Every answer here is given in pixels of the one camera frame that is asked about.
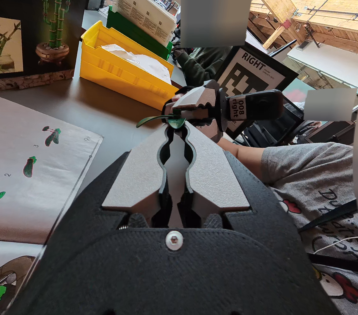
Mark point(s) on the white board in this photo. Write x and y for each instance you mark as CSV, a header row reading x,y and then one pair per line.
x,y
256,42

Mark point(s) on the metal wall vent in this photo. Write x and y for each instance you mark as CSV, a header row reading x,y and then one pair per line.
x,y
304,45

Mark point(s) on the red beam bracket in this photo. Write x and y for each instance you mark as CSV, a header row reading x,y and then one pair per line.
x,y
286,24

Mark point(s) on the green lego leaf assembly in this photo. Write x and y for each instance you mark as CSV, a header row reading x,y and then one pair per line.
x,y
177,123

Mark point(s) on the green plastic bin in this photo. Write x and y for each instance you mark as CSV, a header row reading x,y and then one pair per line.
x,y
131,32

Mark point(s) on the black framed marker sign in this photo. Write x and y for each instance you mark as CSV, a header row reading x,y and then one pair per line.
x,y
272,76

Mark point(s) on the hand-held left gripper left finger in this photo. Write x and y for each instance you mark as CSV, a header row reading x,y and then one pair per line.
x,y
134,181

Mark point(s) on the yellow plastic bin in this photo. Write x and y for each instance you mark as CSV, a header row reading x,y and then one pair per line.
x,y
106,69

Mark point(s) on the open instruction booklet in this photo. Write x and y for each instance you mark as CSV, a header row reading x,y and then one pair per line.
x,y
42,167

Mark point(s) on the person's right hand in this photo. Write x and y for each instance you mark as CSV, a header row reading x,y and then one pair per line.
x,y
177,98

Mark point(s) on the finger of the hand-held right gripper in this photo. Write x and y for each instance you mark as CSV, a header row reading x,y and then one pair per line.
x,y
215,132
193,98

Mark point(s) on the black mesh office chair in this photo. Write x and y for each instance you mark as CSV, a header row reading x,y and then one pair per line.
x,y
265,133

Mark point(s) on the person's right forearm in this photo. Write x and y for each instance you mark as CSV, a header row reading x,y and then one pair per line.
x,y
246,158

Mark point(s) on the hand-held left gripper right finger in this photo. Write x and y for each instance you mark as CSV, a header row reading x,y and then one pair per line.
x,y
218,181

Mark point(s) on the crumpled white paper bag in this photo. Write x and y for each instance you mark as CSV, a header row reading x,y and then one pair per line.
x,y
139,63

